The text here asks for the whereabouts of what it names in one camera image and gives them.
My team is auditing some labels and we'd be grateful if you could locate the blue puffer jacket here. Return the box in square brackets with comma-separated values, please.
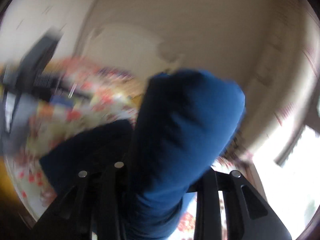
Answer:
[40, 69, 245, 239]

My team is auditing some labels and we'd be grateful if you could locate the floral bed blanket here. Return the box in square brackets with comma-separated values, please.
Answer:
[4, 57, 241, 240]

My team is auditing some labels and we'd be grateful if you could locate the white bed headboard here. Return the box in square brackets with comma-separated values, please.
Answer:
[80, 23, 183, 82]

